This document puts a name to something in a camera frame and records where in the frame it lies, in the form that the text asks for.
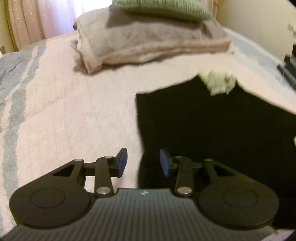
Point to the black garment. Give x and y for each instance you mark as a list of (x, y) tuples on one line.
[(237, 129)]

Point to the green knitted pillow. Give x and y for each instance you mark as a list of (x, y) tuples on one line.
[(182, 10)]

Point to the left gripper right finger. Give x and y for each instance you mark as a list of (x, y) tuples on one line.
[(180, 170)]

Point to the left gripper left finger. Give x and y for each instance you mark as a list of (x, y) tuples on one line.
[(107, 167)]

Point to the pink curtain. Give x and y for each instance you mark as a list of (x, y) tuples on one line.
[(32, 21)]

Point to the folded beige blanket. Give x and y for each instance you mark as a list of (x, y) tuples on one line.
[(114, 37)]

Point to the stack of dark folded clothes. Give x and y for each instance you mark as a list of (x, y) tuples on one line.
[(288, 68)]

